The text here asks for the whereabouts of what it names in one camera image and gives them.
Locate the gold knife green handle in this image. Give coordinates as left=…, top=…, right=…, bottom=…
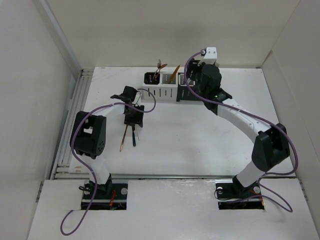
left=169, top=65, right=181, bottom=84
left=131, top=124, right=137, bottom=147

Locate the silver metal spoon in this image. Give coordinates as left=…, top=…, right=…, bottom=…
left=153, top=59, right=162, bottom=80

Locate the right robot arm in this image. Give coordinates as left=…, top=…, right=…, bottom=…
left=184, top=58, right=290, bottom=199

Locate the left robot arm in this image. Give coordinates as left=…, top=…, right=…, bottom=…
left=69, top=86, right=145, bottom=199

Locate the white slotted insert bin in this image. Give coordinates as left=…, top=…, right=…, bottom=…
left=178, top=72, right=195, bottom=86

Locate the black insert bin left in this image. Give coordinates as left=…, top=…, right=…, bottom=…
left=143, top=72, right=160, bottom=85

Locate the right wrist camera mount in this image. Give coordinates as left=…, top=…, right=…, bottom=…
left=199, top=47, right=218, bottom=65

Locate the black utensil holder frame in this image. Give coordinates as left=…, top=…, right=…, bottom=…
left=176, top=77, right=200, bottom=102

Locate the white utensil holder frame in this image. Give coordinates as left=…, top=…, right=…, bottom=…
left=142, top=83, right=178, bottom=102

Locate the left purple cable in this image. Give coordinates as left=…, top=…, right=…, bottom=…
left=60, top=87, right=157, bottom=236

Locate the purple cable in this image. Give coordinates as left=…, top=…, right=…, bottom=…
left=183, top=51, right=300, bottom=213
left=60, top=87, right=157, bottom=236

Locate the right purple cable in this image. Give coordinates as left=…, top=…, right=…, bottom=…
left=183, top=51, right=300, bottom=213

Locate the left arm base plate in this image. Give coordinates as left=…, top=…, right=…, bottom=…
left=78, top=181, right=128, bottom=211

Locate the aluminium rail front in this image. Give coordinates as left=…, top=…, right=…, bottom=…
left=52, top=172, right=298, bottom=180

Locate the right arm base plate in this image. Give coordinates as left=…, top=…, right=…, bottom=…
left=214, top=182, right=265, bottom=210

